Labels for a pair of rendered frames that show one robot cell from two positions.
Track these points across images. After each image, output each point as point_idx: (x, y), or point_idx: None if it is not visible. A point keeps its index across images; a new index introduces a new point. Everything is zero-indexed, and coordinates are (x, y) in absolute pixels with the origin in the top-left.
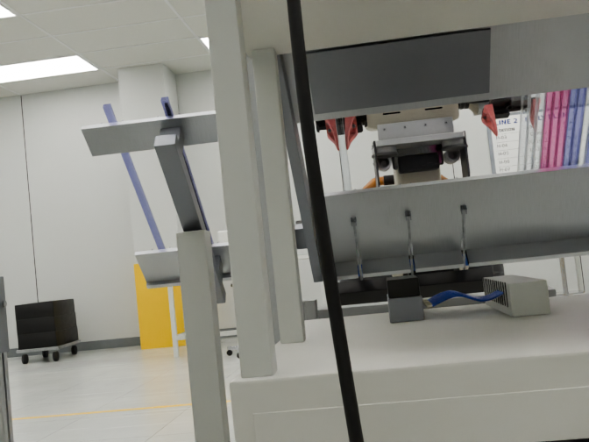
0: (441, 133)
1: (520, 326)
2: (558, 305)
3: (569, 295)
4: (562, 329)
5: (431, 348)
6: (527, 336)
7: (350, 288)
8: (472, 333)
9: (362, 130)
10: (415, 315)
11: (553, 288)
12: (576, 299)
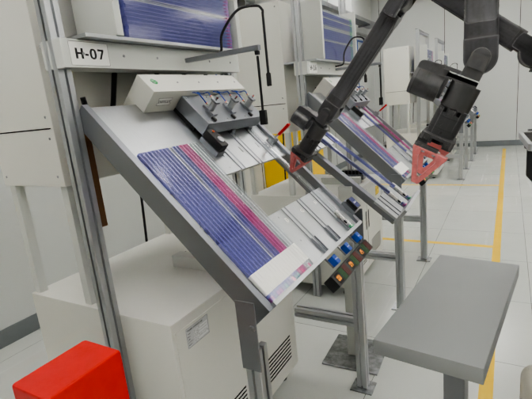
0: (525, 140)
1: (161, 257)
2: (190, 273)
3: (218, 286)
4: (144, 259)
5: (157, 245)
6: (146, 254)
7: (358, 245)
8: (165, 252)
9: (303, 161)
10: None
11: (377, 339)
12: (200, 282)
